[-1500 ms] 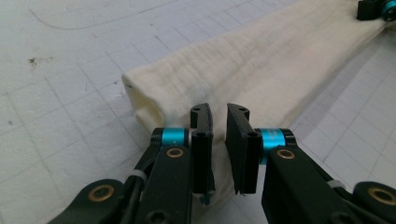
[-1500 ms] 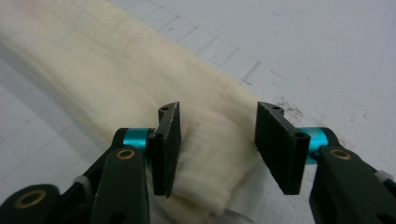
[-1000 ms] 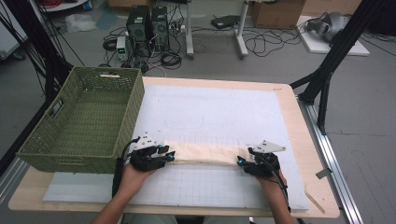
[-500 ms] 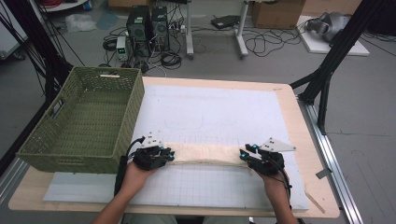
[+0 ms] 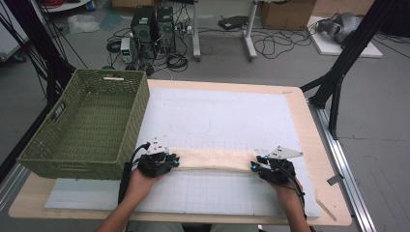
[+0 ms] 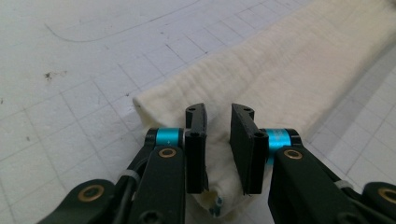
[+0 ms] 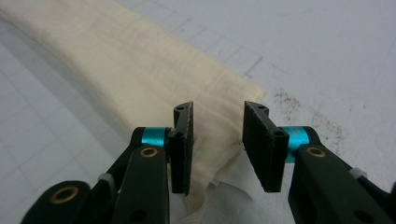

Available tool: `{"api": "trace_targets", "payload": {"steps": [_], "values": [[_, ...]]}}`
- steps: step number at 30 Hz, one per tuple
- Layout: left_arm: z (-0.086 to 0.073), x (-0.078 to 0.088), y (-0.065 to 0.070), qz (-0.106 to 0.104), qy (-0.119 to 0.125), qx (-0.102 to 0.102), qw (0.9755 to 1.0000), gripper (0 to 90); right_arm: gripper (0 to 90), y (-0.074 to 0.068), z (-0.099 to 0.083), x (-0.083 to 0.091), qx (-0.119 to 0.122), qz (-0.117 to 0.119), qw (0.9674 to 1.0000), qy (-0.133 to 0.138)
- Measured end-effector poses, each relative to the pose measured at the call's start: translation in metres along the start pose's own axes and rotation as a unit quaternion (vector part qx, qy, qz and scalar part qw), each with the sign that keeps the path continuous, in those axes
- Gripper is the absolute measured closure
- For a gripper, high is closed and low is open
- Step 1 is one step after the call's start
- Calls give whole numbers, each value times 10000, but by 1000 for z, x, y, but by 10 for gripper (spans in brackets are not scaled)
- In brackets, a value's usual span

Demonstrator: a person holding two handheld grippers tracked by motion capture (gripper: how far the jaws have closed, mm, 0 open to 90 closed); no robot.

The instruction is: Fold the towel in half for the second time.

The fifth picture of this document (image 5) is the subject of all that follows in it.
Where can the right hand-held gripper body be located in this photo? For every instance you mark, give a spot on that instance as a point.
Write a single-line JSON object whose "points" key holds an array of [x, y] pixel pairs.
{"points": [[277, 172]]}

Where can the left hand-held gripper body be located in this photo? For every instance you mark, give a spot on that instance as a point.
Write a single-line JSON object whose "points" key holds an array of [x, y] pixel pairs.
{"points": [[153, 166]]}

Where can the cream printed muslin cloth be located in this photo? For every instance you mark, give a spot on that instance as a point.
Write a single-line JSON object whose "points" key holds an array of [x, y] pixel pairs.
{"points": [[212, 159]]}

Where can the green woven plastic basket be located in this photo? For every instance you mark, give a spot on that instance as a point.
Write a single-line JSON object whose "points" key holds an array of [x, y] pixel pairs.
{"points": [[96, 106]]}

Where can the person's right hand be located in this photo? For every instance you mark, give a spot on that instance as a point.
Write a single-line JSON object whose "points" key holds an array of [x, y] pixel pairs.
{"points": [[288, 195]]}

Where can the person's left hand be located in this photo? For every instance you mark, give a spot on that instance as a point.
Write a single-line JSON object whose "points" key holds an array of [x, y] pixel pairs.
{"points": [[140, 188]]}

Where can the white grid mat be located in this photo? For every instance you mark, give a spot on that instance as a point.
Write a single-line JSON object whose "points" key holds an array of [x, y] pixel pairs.
{"points": [[219, 122]]}

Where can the thin wooden stick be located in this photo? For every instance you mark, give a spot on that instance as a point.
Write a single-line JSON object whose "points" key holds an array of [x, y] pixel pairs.
{"points": [[327, 210]]}

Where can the grey bench power supply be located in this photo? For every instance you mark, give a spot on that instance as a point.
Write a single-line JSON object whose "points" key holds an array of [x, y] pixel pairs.
{"points": [[126, 50]]}

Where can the white floor board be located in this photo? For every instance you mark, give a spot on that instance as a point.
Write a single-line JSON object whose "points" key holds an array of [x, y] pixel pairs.
{"points": [[328, 48]]}

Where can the slim black computer tower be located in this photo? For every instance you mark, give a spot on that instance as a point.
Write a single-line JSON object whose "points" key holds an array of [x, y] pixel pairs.
{"points": [[166, 29]]}

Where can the large black computer tower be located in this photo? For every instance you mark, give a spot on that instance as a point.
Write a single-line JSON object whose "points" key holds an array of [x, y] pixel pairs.
{"points": [[143, 30]]}

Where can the flat black device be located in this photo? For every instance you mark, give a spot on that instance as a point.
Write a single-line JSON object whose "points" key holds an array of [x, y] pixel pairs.
{"points": [[232, 22]]}

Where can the large cardboard box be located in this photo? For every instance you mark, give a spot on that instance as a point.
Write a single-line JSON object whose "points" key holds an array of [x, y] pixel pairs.
{"points": [[286, 14]]}

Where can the grey helmet-shaped device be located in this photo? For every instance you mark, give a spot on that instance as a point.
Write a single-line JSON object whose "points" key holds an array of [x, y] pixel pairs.
{"points": [[345, 25]]}

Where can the clear plastic bag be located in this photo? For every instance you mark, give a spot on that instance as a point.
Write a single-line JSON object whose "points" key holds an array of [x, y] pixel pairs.
{"points": [[82, 23]]}

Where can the blue tape roll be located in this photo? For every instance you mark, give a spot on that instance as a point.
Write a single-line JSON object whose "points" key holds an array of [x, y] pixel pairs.
{"points": [[91, 5]]}

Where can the round white table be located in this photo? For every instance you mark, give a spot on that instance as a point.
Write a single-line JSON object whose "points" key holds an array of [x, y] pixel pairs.
{"points": [[69, 5]]}

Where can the small metal bracket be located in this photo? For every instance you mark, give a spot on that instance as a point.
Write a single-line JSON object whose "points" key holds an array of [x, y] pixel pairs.
{"points": [[334, 179]]}

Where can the aluminium rail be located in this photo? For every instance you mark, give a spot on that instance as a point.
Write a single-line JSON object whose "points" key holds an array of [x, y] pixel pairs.
{"points": [[341, 161]]}

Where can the white desk frame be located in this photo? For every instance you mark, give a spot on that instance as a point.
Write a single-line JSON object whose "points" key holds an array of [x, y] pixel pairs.
{"points": [[196, 32]]}

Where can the black metal frame strut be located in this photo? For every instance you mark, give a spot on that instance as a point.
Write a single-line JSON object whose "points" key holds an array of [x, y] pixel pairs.
{"points": [[351, 48]]}

